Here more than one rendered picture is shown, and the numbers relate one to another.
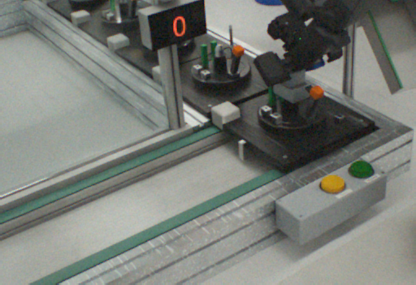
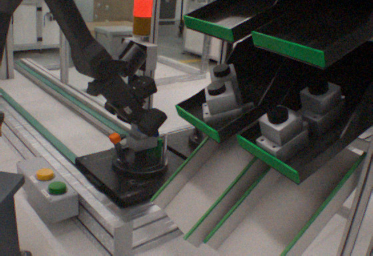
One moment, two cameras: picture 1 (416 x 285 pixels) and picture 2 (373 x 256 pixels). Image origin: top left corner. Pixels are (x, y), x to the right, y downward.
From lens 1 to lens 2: 1.51 m
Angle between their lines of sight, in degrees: 69
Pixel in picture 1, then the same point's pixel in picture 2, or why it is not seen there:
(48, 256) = (47, 115)
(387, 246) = not seen: hidden behind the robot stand
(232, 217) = (33, 143)
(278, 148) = (96, 157)
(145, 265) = (10, 122)
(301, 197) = (38, 164)
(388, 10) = (246, 158)
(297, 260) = (22, 195)
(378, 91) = not seen: outside the picture
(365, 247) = (20, 224)
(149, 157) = (114, 127)
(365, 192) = (38, 195)
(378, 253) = not seen: hidden behind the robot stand
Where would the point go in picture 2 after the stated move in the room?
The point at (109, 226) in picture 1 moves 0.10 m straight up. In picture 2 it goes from (62, 126) to (62, 98)
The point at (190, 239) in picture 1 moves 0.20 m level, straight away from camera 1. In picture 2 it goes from (21, 131) to (90, 131)
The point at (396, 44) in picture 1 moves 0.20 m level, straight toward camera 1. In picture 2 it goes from (213, 185) to (112, 169)
